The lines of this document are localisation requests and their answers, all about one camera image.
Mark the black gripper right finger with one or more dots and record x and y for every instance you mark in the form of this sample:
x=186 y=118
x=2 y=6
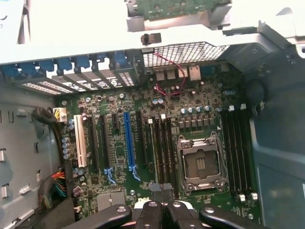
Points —
x=177 y=214

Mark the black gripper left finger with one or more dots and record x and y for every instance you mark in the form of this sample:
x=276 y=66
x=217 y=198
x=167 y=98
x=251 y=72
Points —
x=149 y=214

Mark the black RAM slot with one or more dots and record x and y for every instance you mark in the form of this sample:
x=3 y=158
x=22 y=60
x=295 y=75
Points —
x=153 y=152
x=166 y=150
x=236 y=150
x=160 y=150
x=172 y=155
x=248 y=150
x=242 y=150
x=229 y=150

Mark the small white board connector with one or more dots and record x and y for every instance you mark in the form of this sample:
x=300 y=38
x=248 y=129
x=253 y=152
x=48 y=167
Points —
x=138 y=205

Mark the silver chipset heat sink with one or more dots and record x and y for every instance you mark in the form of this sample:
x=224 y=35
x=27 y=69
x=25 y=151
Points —
x=110 y=201

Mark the metal CPU socket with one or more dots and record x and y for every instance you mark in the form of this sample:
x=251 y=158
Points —
x=202 y=164

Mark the blue expansion slot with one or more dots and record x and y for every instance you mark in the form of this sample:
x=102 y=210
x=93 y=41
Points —
x=129 y=140

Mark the long black expansion slot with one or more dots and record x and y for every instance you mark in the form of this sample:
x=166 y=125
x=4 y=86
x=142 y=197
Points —
x=94 y=143

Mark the short black expansion slot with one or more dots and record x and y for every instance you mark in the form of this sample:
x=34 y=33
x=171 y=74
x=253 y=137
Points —
x=114 y=121

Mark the white expansion slot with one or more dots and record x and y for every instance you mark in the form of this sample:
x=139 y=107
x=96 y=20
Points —
x=80 y=140

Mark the grey metal PC case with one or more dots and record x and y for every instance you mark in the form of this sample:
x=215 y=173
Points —
x=276 y=167

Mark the green motherboard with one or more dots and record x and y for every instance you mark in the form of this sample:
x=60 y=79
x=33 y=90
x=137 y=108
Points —
x=143 y=102

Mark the white power connector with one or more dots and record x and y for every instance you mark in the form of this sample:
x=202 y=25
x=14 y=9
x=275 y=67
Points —
x=60 y=115

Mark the silver rear port block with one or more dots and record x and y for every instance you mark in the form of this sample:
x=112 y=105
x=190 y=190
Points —
x=177 y=75

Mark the green circuit board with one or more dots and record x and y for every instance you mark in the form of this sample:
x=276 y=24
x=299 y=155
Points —
x=171 y=7

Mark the black intrusion switch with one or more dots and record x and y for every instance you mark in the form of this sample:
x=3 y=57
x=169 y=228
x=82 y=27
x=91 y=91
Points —
x=150 y=39

